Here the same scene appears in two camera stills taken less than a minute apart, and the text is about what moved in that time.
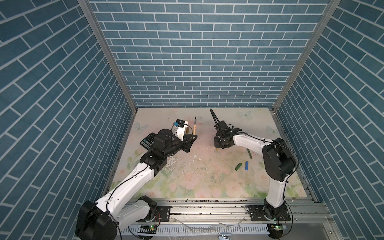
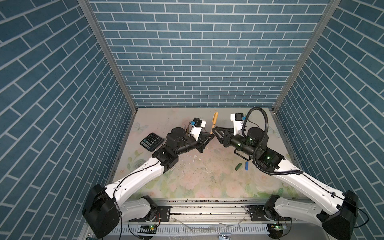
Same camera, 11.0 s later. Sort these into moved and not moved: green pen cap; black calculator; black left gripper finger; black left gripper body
Moved: black left gripper finger; black left gripper body
Not moved: green pen cap; black calculator
